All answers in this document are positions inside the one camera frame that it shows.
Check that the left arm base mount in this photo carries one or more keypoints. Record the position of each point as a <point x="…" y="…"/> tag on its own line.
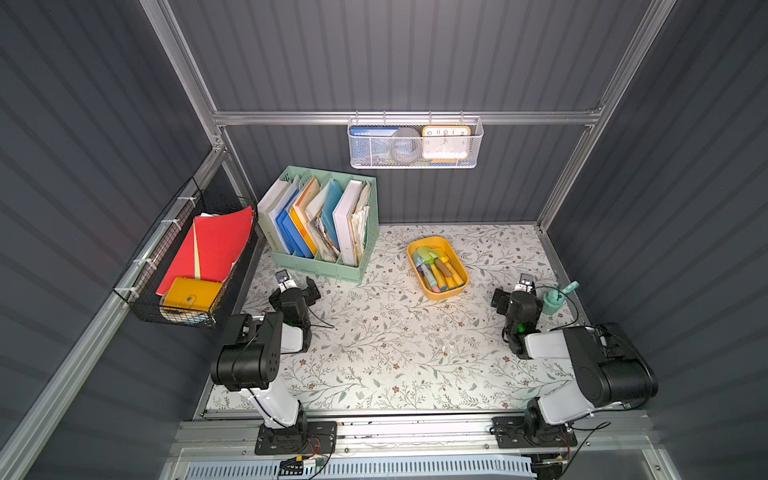
<point x="305" y="439"/>

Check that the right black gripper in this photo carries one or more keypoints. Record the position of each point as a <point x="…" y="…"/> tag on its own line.
<point x="511" y="302"/>

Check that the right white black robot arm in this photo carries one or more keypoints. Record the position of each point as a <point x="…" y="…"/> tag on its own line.
<point x="608" y="369"/>

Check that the yellow plastic storage box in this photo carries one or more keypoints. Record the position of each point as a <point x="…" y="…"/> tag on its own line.
<point x="444" y="248"/>

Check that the blue box in basket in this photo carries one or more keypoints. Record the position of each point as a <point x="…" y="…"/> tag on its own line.
<point x="371" y="146"/>

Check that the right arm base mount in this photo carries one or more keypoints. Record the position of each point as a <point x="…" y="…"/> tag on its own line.
<point x="518" y="432"/>

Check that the light green shovel wooden handle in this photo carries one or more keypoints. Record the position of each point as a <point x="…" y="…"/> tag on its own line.
<point x="429" y="256"/>

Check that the green file organizer box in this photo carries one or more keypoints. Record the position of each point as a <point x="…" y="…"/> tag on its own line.
<point x="312" y="213"/>

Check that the grey tape roll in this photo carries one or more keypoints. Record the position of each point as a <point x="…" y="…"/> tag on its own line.
<point x="406" y="145"/>

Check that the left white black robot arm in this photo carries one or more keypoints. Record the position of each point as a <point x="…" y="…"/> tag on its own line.
<point x="250" y="365"/>

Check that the red folder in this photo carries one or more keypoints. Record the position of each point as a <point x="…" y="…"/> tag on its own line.
<point x="211" y="248"/>

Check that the blue folders in organizer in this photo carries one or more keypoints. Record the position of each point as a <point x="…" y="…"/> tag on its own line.
<point x="295" y="244"/>

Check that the white books in organizer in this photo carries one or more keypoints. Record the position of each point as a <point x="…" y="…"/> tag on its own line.
<point x="342" y="216"/>

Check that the white orange alarm clock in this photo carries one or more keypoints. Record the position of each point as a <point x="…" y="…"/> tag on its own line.
<point x="446" y="143"/>

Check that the teal spray bottle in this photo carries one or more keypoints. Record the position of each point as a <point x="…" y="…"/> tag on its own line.
<point x="555" y="297"/>

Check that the green shovel yellow handle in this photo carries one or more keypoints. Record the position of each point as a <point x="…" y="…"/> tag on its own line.
<point x="440" y="279"/>

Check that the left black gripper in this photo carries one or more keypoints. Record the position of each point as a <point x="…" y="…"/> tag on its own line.
<point x="298" y="294"/>

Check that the yellow wallet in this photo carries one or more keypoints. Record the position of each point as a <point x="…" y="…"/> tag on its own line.
<point x="191" y="294"/>

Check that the black wire side basket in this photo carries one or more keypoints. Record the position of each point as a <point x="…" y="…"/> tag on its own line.
<point x="138" y="291"/>

